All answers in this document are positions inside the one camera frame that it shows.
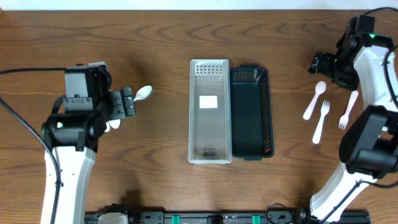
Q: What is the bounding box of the pink-white plastic spoon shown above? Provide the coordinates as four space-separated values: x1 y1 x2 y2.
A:
303 81 326 120

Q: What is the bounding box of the white plastic fork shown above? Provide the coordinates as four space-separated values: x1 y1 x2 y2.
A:
312 100 330 144

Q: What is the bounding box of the pink plastic fork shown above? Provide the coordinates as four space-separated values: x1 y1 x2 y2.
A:
338 90 359 130

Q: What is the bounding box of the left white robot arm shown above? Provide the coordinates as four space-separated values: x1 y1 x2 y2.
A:
40 87 135 223

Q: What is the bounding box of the white plastic spoon under arm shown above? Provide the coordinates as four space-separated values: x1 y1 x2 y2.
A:
133 85 152 101

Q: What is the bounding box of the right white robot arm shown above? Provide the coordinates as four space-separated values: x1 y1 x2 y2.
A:
296 31 397 223

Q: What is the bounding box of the white plastic spoon crossed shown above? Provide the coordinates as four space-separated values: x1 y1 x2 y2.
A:
108 119 121 129

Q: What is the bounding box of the white plastic spoon far left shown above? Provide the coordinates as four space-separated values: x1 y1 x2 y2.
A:
105 122 110 133

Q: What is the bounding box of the clear plastic basket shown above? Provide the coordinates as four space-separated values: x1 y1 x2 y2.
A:
188 59 232 164

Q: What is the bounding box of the dark green plastic basket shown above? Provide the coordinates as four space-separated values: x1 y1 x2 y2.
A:
230 65 274 161

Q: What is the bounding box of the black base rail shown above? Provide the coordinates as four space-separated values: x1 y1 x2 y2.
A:
83 203 371 224

